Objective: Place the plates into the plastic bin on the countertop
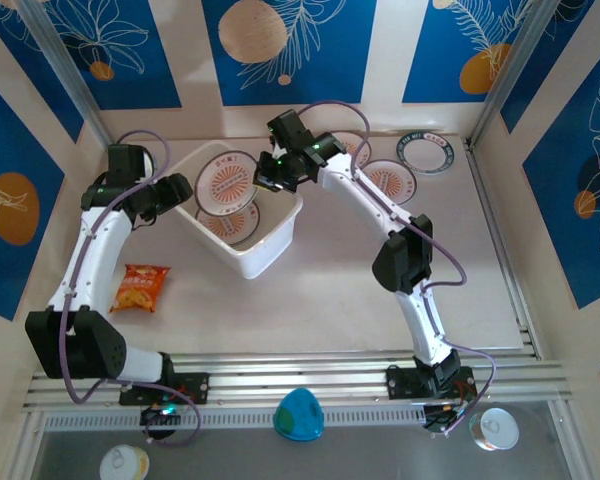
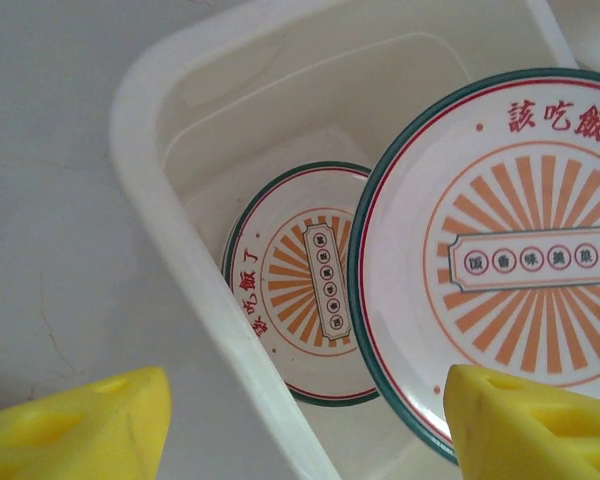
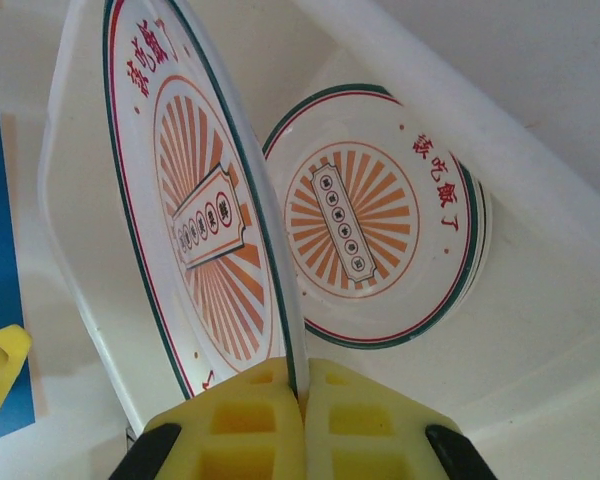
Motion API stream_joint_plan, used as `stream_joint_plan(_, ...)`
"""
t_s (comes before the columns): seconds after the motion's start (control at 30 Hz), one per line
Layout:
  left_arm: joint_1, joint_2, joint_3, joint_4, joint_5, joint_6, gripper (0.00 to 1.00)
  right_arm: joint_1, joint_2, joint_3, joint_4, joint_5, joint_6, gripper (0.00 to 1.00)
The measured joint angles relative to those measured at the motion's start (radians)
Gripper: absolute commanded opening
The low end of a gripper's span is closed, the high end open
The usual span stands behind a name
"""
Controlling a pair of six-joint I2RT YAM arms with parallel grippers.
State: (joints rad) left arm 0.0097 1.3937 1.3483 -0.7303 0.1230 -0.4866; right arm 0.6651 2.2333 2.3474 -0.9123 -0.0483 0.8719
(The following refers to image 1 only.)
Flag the orange sunburst plate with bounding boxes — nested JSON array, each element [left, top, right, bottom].
[[337, 131, 376, 169], [363, 159, 420, 205], [193, 151, 260, 216], [194, 202, 262, 247]]

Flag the aluminium mounting rail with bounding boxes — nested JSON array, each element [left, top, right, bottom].
[[22, 351, 571, 410]]

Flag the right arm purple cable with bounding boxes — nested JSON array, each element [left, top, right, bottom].
[[297, 101, 497, 436]]

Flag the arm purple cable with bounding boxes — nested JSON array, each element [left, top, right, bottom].
[[59, 129, 202, 448], [297, 101, 497, 436]]

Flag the orange chip bag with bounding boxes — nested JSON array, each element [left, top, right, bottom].
[[108, 263, 172, 315]]

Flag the white slotted cable duct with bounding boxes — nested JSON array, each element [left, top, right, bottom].
[[42, 405, 431, 432]]

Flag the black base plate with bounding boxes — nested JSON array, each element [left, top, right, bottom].
[[118, 372, 211, 406], [385, 367, 479, 401]]

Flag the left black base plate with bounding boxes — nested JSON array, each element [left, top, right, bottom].
[[118, 372, 211, 406]]

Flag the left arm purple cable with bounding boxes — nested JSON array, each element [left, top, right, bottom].
[[59, 129, 202, 448]]

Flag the silver lid can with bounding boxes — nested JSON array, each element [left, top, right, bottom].
[[468, 407, 520, 452]]

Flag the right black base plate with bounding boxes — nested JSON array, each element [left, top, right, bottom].
[[385, 367, 479, 401]]

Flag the dark blue ring plate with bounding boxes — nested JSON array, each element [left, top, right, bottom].
[[396, 130, 455, 176]]

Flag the blue green triangular container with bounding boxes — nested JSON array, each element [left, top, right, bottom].
[[273, 388, 325, 444]]

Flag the yellow white lid can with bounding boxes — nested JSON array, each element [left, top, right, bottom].
[[98, 444, 151, 480]]

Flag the white plastic bin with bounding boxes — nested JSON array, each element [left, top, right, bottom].
[[171, 139, 304, 281]]

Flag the aluminium frame post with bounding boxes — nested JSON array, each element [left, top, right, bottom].
[[467, 0, 554, 151], [17, 0, 119, 154]]

